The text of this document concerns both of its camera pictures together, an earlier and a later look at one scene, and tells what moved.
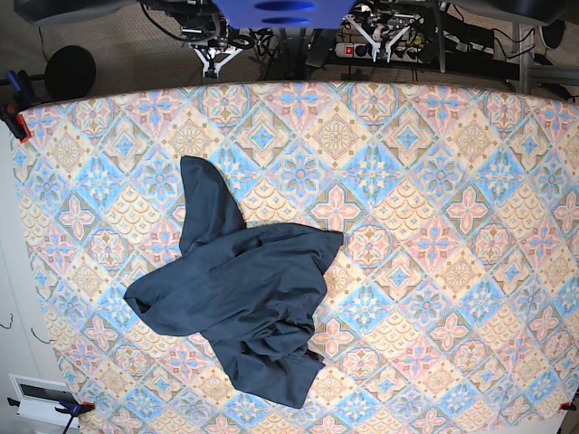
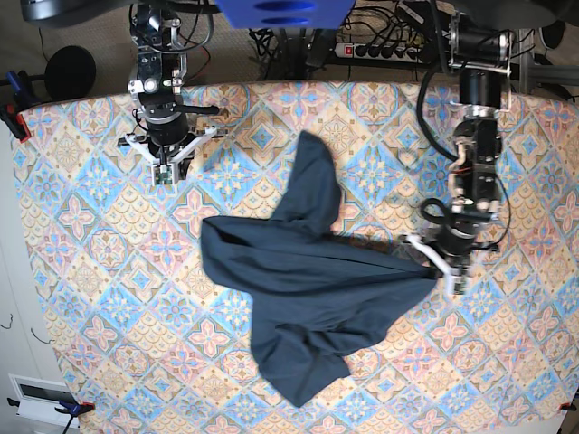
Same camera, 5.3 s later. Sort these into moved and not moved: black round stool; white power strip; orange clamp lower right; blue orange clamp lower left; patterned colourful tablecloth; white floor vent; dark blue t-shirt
Moved: dark blue t-shirt
Not moved: black round stool; white floor vent; orange clamp lower right; blue orange clamp lower left; patterned colourful tablecloth; white power strip
